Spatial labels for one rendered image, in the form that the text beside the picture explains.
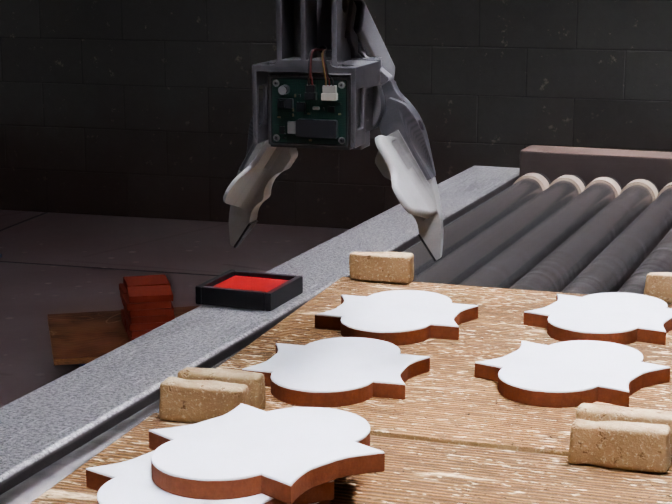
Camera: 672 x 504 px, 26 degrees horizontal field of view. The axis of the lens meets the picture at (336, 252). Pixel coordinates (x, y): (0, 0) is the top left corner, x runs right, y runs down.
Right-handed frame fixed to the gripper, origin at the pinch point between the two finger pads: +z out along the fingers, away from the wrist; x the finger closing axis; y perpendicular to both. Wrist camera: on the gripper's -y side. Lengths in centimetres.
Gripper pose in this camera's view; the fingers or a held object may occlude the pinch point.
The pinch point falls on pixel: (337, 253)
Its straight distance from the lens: 102.8
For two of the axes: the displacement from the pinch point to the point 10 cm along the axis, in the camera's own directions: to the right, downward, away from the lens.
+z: 0.0, 9.8, 2.1
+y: -3.0, 2.0, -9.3
